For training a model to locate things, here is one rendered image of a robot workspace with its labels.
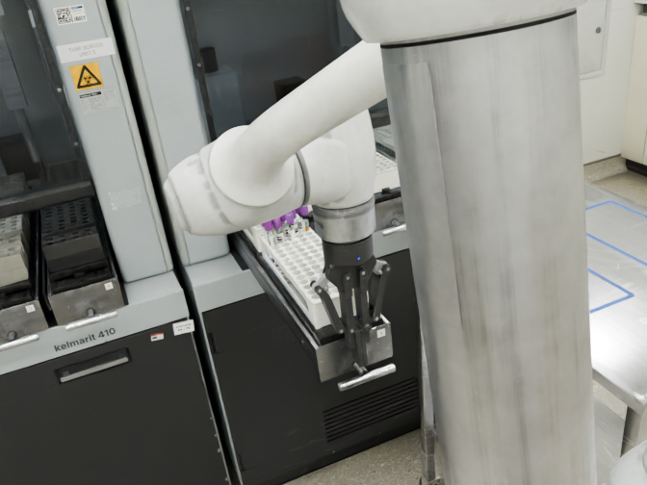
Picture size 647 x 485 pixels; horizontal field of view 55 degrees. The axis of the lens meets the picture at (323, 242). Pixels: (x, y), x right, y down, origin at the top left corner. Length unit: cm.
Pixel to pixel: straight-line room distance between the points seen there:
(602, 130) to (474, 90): 333
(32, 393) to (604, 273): 115
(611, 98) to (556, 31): 329
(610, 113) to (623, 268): 248
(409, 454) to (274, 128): 143
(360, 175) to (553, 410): 52
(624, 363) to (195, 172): 63
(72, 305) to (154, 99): 45
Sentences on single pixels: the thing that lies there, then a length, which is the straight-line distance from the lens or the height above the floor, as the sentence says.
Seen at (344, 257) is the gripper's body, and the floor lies 98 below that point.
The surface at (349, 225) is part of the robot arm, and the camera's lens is 87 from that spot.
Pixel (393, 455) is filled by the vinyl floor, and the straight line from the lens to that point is 195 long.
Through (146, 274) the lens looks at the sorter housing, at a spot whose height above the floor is 75.
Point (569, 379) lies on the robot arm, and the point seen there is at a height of 117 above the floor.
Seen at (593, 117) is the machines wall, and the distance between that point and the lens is 356.
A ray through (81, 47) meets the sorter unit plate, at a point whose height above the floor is 125.
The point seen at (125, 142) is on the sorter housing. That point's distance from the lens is 135.
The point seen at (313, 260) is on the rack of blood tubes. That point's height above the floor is 86.
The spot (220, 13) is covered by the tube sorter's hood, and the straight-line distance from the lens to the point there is 133.
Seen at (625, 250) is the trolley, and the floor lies 82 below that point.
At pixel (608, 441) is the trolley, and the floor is 28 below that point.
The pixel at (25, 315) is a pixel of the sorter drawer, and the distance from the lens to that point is 138.
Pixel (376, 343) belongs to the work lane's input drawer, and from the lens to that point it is 106.
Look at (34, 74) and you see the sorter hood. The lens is 131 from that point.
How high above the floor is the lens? 142
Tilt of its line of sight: 27 degrees down
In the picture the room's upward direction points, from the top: 7 degrees counter-clockwise
